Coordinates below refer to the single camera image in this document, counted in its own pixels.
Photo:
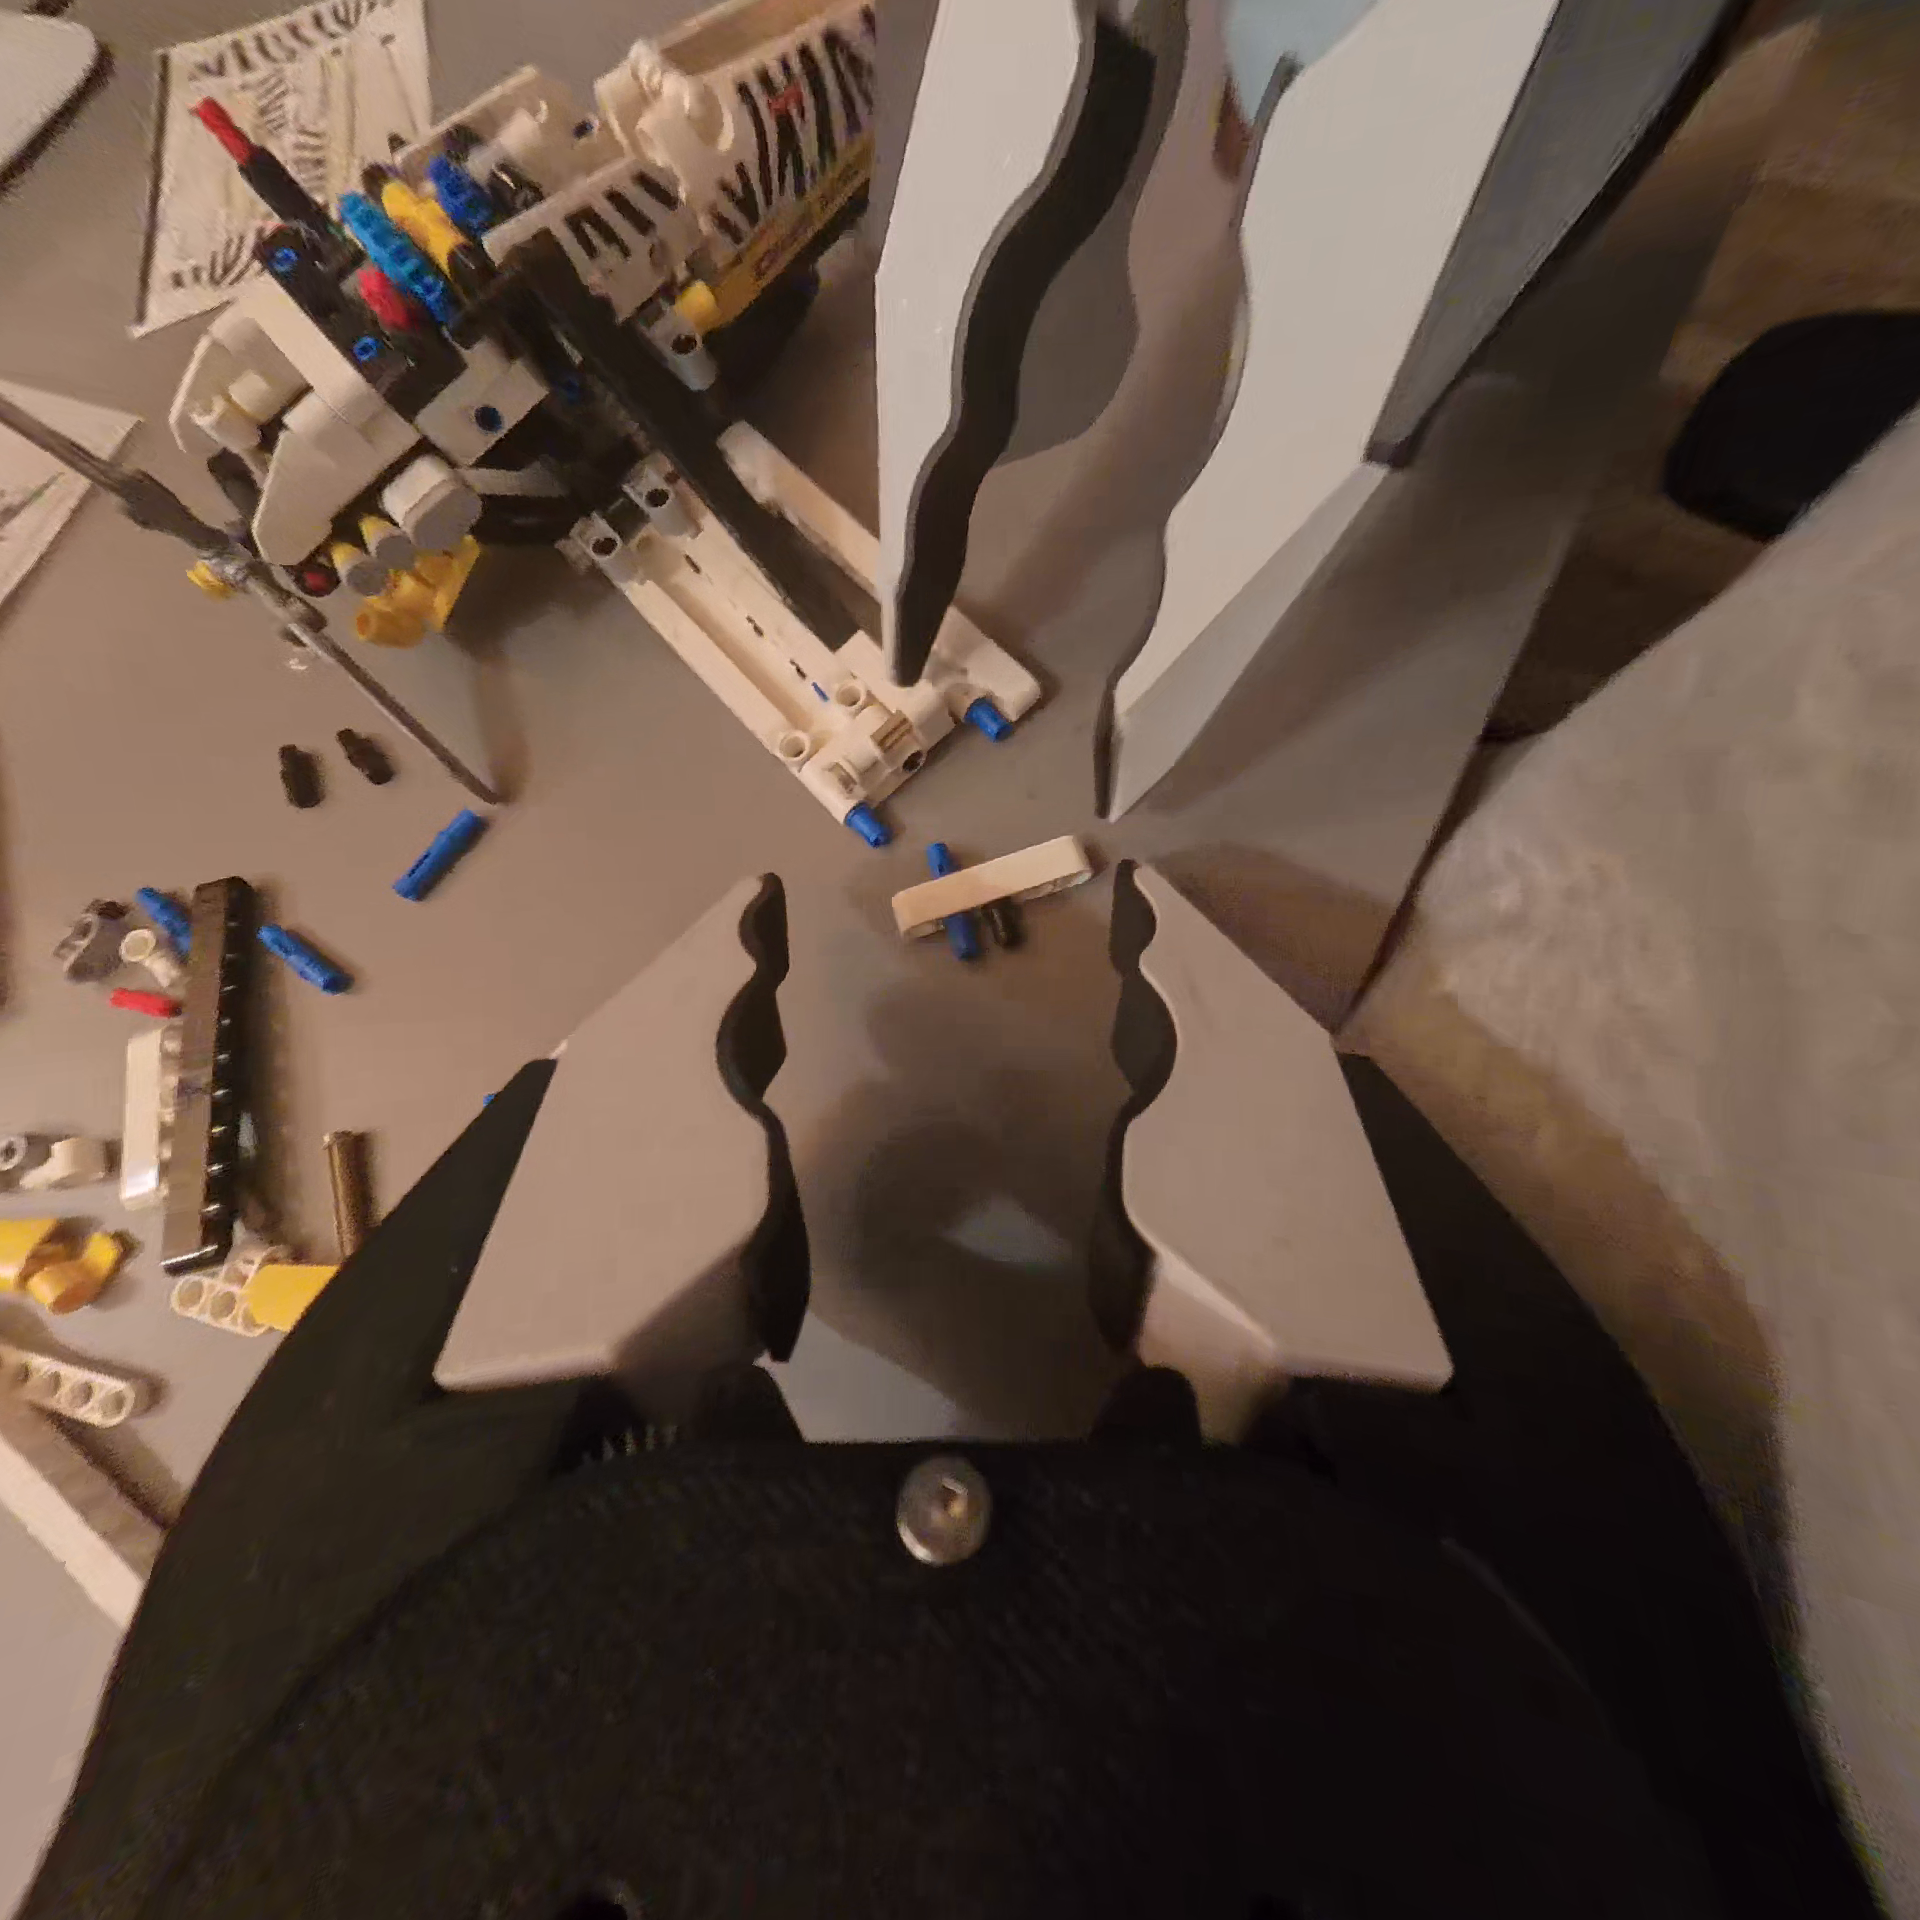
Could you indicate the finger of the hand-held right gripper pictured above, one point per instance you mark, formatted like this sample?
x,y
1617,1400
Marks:
x,y
1348,301
961,225

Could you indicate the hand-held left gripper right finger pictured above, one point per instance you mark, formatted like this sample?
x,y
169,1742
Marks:
x,y
1276,1200

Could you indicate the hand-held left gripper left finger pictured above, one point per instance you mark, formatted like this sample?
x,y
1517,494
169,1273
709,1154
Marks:
x,y
628,1200

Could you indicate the short white lego beam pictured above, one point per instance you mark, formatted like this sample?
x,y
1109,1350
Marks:
x,y
989,893

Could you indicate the zebra striped lego helicopter model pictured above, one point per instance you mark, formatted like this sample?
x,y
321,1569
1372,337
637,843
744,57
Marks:
x,y
322,481

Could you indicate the tan lego pin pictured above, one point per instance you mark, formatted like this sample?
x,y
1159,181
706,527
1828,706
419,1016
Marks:
x,y
348,1194

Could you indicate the yellow lego connector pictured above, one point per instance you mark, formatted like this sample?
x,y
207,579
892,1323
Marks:
x,y
297,1291

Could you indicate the blue lego pin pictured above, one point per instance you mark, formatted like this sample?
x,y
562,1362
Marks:
x,y
301,960
436,856
165,921

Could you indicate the white three-hole lego connector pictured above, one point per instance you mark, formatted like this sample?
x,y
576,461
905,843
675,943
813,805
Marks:
x,y
218,1290

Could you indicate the long black lego beam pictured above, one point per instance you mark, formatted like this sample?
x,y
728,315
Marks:
x,y
210,1079

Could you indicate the red lego pin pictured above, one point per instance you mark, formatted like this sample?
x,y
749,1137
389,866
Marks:
x,y
141,1001

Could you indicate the white lego pin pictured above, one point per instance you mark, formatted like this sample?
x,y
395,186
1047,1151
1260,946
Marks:
x,y
148,957

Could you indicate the small yellow lego piece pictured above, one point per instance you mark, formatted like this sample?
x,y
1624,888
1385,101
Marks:
x,y
83,1277

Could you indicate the white grey lego connector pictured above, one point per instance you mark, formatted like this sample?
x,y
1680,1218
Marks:
x,y
67,1160

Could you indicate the thin white lego beam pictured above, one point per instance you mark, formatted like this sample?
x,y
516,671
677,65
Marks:
x,y
75,1384

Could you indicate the zebra print sticker sheet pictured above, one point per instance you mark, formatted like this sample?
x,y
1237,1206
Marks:
x,y
283,225

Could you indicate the instruction booklet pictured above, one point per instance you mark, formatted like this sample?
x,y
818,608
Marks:
x,y
44,481

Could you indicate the pale flat object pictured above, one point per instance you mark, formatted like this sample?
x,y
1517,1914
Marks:
x,y
37,83

